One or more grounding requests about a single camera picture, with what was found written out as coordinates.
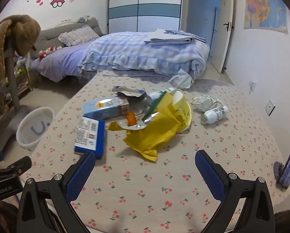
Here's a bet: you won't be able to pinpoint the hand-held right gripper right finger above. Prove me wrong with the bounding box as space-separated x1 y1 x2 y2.
195 150 276 233

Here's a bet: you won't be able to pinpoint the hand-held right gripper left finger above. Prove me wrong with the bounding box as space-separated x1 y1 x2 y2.
18 151 96 233

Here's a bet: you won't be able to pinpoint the white plastic bin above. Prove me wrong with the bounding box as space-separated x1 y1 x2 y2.
16 107 56 152

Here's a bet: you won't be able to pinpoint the dark blue biscuit box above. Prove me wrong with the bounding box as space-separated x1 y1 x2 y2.
74 116 105 160

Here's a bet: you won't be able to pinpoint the tube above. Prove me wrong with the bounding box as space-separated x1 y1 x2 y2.
201 105 229 125

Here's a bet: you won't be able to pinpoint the yellow plastic bag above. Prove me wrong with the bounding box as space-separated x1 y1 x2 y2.
108 89 192 162

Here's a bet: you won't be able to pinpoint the light blue drink carton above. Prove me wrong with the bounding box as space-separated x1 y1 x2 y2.
83 97 130 120

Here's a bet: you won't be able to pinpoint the white tissue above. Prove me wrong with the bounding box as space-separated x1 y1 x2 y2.
191 97 222 112

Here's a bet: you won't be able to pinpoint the cherry print tablecloth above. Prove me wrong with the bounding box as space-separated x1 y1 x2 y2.
30 70 290 233

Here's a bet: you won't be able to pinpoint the grey metal stand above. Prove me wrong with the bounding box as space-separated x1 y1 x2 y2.
0 46 30 151

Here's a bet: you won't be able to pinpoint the black phone stand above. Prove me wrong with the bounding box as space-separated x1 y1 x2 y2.
273 161 285 183

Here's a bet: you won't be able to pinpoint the wooden toy shelf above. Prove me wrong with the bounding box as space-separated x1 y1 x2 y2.
14 56 33 95

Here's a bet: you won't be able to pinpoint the silver foil wrapper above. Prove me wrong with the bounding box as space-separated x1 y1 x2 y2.
117 112 160 130

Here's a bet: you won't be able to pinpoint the green yellow sponge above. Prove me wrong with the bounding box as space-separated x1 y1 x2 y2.
142 91 168 121

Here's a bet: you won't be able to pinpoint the small white drink bottle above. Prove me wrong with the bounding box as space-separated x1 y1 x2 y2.
146 87 176 105

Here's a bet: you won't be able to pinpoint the torn blue silver wrapper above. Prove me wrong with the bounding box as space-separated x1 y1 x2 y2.
112 86 147 101

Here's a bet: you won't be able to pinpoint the crumpled white green packet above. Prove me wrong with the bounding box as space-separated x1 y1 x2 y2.
168 69 193 89

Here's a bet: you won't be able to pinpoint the bed with purple sheet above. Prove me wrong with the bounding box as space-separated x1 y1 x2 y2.
29 18 211 83

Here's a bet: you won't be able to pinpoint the white door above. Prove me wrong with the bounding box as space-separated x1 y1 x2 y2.
209 0 234 73

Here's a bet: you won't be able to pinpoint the brown plush dog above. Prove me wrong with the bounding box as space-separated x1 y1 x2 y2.
0 15 42 84

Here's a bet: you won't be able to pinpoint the blue plaid ruffled quilt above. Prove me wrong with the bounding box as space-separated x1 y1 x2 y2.
78 31 210 81

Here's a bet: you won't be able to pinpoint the grey padded headboard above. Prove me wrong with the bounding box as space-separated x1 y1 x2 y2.
34 19 105 51

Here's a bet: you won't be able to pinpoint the plaid ruffled pillow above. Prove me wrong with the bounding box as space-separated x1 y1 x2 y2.
58 25 100 47

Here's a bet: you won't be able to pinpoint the folded grey sheets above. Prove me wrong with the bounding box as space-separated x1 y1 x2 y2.
144 28 207 46

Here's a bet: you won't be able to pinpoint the pale plush toy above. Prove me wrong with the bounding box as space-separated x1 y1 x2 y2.
78 15 96 23

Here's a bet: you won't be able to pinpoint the white blue wardrobe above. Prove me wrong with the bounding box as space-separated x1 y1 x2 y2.
108 0 184 35

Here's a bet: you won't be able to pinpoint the white wall switch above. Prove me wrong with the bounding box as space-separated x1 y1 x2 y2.
266 99 275 116

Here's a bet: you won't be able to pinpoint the wall map poster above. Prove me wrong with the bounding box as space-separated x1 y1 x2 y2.
244 0 289 34

